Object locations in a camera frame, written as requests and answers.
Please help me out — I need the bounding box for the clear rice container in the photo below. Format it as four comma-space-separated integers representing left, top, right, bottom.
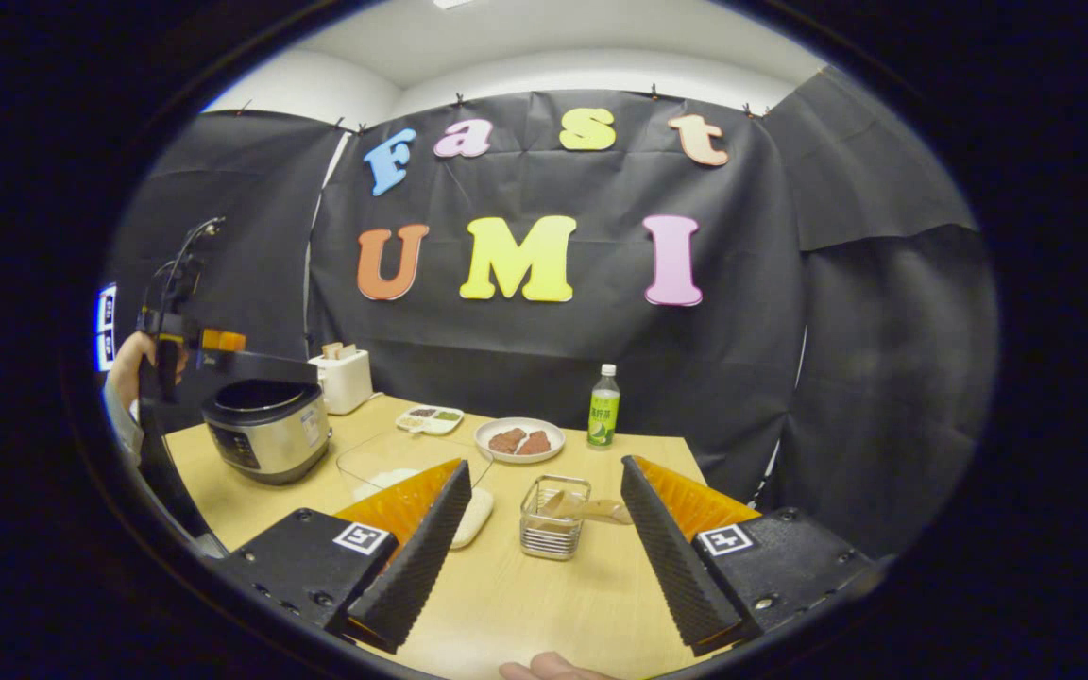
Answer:
335, 429, 497, 552

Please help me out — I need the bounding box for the black and silver rice cooker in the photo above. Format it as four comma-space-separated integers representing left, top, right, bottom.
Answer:
187, 346, 333, 486

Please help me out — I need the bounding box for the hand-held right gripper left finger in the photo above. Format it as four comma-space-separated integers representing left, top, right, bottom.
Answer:
213, 459, 472, 655

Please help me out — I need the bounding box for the black backdrop cloth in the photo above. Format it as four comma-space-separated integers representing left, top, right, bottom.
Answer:
102, 66, 1000, 558

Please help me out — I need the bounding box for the wooden spoon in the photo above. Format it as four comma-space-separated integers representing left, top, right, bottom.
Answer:
539, 489, 634, 527

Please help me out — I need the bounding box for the white toaster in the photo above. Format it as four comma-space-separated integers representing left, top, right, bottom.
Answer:
308, 342, 376, 417

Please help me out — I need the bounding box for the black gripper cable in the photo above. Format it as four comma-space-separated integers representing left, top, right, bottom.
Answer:
161, 216, 227, 315

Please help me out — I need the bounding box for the green tea bottle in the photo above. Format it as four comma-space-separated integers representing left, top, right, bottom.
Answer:
587, 364, 622, 451

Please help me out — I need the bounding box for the round white plate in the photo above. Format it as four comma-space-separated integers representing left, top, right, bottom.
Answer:
473, 416, 567, 466

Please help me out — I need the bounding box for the computer monitor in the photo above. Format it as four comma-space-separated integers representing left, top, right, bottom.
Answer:
94, 282, 119, 373

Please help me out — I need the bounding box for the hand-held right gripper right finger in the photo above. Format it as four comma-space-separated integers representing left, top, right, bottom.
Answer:
620, 455, 885, 657

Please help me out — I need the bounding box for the clear wire chopstick holder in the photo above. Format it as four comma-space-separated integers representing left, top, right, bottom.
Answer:
518, 474, 593, 562

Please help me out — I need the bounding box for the white divided dish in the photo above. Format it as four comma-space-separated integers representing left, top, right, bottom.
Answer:
395, 405, 466, 437

